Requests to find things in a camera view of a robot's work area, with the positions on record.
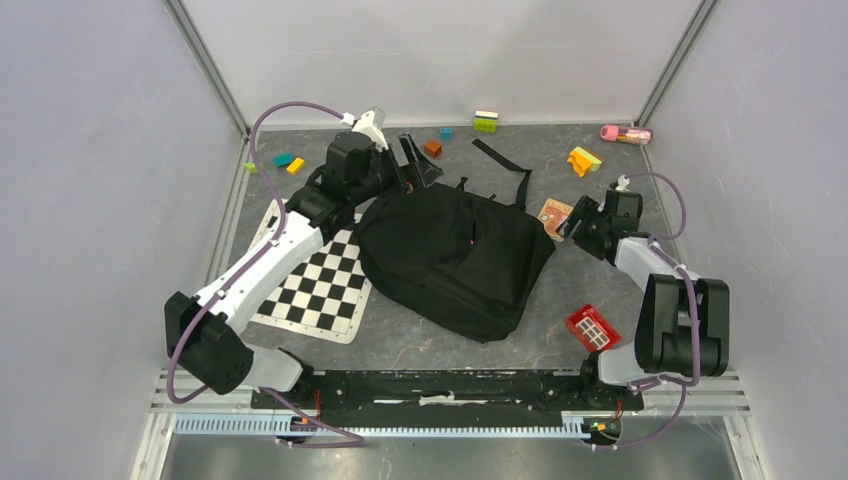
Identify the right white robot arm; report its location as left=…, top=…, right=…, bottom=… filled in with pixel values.
left=558, top=190, right=730, bottom=408

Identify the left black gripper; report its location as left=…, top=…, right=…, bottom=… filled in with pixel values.
left=350, top=133, right=443, bottom=206

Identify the purple cable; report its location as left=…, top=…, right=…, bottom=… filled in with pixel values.
left=165, top=101, right=367, bottom=452
left=582, top=172, right=702, bottom=452

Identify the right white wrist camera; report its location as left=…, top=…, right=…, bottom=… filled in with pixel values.
left=609, top=175, right=630, bottom=192

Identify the small orange spiral notebook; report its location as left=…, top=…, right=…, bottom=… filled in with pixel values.
left=537, top=198, right=573, bottom=243

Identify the pink capped marker tube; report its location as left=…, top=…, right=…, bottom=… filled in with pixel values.
left=600, top=124, right=653, bottom=145

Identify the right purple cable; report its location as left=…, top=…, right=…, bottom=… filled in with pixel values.
left=582, top=172, right=702, bottom=452

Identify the brown orange cube block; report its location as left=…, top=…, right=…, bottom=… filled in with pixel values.
left=423, top=139, right=443, bottom=159

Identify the black white chessboard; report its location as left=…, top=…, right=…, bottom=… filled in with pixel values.
left=251, top=226, right=372, bottom=345

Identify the red window toy brick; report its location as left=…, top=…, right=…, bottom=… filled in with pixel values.
left=565, top=304, right=621, bottom=353

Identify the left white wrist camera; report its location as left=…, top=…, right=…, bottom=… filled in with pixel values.
left=340, top=107, right=389, bottom=152

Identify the teal block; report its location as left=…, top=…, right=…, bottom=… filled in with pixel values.
left=273, top=153, right=295, bottom=168

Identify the orange green block stack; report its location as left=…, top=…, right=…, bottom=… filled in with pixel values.
left=567, top=147, right=603, bottom=178

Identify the yellow orange block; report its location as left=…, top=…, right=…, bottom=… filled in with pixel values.
left=286, top=157, right=305, bottom=175

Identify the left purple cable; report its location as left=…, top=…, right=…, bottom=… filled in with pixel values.
left=165, top=101, right=367, bottom=452

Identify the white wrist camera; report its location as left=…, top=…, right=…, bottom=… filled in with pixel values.
left=340, top=107, right=389, bottom=152
left=609, top=175, right=630, bottom=192

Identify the black student backpack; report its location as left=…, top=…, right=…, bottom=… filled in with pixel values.
left=354, top=139, right=555, bottom=343

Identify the green white block stack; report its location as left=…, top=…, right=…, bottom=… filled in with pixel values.
left=473, top=110, right=499, bottom=133

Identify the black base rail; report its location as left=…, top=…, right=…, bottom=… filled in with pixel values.
left=251, top=369, right=644, bottom=438

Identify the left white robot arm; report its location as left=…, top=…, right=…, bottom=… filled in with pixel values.
left=164, top=131, right=443, bottom=408

